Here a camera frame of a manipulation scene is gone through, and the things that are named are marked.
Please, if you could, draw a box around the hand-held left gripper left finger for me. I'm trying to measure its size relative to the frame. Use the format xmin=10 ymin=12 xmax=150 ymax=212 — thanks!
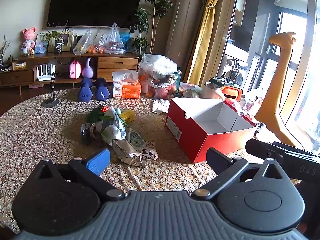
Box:
xmin=36 ymin=148 xmax=125 ymax=202

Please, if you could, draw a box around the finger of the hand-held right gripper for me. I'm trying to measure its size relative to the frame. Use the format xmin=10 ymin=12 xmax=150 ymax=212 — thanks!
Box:
xmin=245 ymin=139 xmax=285 ymax=160
xmin=271 ymin=142 xmax=320 ymax=158

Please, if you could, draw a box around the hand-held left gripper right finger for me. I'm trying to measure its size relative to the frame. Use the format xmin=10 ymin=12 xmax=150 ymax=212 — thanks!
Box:
xmin=191 ymin=147 xmax=288 ymax=201

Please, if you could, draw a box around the silver foil bag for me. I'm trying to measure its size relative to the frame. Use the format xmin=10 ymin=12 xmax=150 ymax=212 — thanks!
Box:
xmin=112 ymin=139 xmax=146 ymax=167

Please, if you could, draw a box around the dark snack packet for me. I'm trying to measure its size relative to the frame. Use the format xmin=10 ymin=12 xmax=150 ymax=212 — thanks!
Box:
xmin=80 ymin=123 xmax=102 ymax=143

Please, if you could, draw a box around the red cardboard box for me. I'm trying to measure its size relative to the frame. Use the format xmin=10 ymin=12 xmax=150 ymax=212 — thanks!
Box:
xmin=165 ymin=97 xmax=258 ymax=164

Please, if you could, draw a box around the green white correction tape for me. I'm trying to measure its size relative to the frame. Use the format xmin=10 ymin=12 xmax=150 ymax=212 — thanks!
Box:
xmin=126 ymin=128 xmax=146 ymax=152

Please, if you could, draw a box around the colourful toy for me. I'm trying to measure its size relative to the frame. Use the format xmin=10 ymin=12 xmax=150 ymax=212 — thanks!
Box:
xmin=87 ymin=107 xmax=118 ymax=125

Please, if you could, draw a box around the cartoon face charm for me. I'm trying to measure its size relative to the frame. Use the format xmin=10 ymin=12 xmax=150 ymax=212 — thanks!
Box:
xmin=138 ymin=142 xmax=159 ymax=161

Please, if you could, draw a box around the yellow giraffe toy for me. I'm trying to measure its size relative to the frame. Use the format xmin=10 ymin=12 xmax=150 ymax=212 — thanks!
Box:
xmin=254 ymin=32 xmax=314 ymax=153

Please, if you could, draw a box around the orange white case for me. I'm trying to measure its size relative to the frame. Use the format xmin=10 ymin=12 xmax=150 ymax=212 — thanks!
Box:
xmin=221 ymin=85 xmax=243 ymax=103

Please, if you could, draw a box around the blue dumbbell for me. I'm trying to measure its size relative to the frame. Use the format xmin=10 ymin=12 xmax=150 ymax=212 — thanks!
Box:
xmin=77 ymin=78 xmax=93 ymax=102
xmin=94 ymin=77 xmax=110 ymax=101

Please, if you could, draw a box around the beige mug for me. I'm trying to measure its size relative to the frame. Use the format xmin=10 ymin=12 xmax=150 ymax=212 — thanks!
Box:
xmin=201 ymin=81 xmax=226 ymax=101

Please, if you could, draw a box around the cream round container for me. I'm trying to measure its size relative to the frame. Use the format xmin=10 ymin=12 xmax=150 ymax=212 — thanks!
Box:
xmin=181 ymin=89 xmax=200 ymax=99

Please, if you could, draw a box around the black phone stand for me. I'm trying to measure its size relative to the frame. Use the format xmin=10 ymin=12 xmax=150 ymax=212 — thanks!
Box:
xmin=41 ymin=72 xmax=60 ymax=107

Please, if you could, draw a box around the washing machine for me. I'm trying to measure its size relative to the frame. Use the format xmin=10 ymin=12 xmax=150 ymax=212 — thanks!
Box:
xmin=225 ymin=55 xmax=249 ymax=87

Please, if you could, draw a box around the orange tissue box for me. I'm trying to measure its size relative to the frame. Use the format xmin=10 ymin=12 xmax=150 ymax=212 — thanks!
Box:
xmin=112 ymin=70 xmax=142 ymax=99

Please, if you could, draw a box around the green pen holder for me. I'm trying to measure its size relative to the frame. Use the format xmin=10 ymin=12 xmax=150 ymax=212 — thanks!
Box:
xmin=209 ymin=67 xmax=242 ymax=88

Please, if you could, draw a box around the clear plastic storage box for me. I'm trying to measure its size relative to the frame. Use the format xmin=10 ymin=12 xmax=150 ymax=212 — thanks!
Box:
xmin=179 ymin=82 xmax=203 ymax=93

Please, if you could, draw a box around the white crumpled wrapper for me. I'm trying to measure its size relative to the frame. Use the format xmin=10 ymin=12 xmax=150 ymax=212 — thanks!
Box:
xmin=151 ymin=99 xmax=171 ymax=114

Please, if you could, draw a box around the green ribbon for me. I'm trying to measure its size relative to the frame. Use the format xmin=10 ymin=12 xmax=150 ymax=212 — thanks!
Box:
xmin=174 ymin=70 xmax=182 ymax=94

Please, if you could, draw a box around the purple kettlebell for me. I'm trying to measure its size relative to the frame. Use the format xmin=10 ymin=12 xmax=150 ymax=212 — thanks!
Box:
xmin=82 ymin=57 xmax=95 ymax=78

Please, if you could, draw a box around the pink small suitcase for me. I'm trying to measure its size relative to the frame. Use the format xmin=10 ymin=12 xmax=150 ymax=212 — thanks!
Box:
xmin=68 ymin=60 xmax=82 ymax=79

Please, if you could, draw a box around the wooden TV cabinet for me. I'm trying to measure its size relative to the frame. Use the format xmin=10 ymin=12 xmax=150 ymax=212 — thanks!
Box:
xmin=0 ymin=51 xmax=141 ymax=88

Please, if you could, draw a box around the metal pot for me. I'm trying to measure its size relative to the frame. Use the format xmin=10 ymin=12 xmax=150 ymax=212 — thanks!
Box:
xmin=152 ymin=71 xmax=179 ymax=84

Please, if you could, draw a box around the white router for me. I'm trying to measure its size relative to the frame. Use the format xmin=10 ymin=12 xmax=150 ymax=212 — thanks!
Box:
xmin=35 ymin=64 xmax=57 ymax=82

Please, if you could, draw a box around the bag of oranges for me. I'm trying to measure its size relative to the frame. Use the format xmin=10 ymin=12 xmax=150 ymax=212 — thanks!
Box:
xmin=87 ymin=44 xmax=105 ymax=54

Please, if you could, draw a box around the large clear plastic bag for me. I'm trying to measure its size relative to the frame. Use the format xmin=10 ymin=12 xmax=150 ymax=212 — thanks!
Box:
xmin=138 ymin=53 xmax=178 ymax=80

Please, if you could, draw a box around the potted plant in dark vase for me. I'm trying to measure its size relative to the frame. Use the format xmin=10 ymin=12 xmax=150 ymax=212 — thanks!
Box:
xmin=42 ymin=26 xmax=69 ymax=54

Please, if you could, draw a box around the plastic bag with red box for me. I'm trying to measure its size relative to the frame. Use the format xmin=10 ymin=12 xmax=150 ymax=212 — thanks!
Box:
xmin=103 ymin=22 xmax=126 ymax=55

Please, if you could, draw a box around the yellow curtain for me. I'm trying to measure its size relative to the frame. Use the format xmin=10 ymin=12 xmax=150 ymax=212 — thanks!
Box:
xmin=187 ymin=0 xmax=225 ymax=85

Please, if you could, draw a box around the pink rabbit doll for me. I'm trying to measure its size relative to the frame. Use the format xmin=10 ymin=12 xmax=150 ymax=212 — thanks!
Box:
xmin=21 ymin=27 xmax=37 ymax=56

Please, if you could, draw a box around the vase of dried twigs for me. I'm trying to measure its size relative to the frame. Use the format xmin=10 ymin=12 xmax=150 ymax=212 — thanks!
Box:
xmin=0 ymin=35 xmax=12 ymax=68

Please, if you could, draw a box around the beige standing air conditioner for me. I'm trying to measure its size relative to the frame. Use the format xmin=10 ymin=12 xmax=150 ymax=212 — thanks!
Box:
xmin=165 ymin=0 xmax=203 ymax=64

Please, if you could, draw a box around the black television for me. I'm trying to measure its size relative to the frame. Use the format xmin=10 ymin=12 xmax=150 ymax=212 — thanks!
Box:
xmin=47 ymin=0 xmax=145 ymax=28

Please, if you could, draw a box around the wooden photo frame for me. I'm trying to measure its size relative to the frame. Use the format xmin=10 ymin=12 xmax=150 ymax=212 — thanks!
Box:
xmin=48 ymin=31 xmax=73 ymax=53

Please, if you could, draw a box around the blue picture frame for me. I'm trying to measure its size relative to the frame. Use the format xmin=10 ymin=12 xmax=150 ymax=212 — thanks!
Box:
xmin=34 ymin=33 xmax=49 ymax=54

